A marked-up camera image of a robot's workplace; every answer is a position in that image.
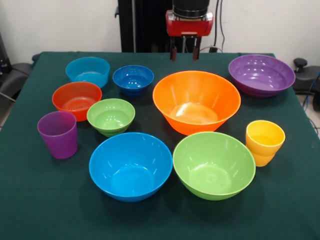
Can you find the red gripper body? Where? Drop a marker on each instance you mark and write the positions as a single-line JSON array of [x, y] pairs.
[[190, 26]]

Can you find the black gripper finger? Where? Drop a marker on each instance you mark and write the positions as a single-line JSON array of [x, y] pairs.
[[196, 53], [173, 53]]

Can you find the large orange bowl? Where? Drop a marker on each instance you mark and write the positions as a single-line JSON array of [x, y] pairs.
[[195, 90]]

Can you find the small green bowl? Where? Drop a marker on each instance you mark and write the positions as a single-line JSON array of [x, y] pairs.
[[110, 115]]

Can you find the red small bowl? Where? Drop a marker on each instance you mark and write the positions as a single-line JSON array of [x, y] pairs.
[[72, 96]]

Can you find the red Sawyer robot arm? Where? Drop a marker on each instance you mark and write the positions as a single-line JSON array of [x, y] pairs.
[[190, 6]]

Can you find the dark blue small bowl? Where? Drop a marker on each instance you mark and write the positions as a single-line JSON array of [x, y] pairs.
[[132, 80]]

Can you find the large purple bowl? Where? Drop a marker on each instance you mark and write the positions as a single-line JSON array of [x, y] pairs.
[[262, 72]]

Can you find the light blue small bowl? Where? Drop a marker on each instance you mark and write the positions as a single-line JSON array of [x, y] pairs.
[[77, 71]]

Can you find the large green bowl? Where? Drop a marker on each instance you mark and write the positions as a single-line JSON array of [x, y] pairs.
[[212, 162]]

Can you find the large blue bowl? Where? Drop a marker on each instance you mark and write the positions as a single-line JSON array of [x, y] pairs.
[[130, 165]]

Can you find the purple cup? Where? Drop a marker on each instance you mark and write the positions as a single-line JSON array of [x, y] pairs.
[[60, 142]]

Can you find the dark green tablecloth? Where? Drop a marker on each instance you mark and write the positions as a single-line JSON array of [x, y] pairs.
[[50, 200]]

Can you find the black pedestal leg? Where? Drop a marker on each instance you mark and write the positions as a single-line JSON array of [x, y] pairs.
[[302, 80], [15, 75]]

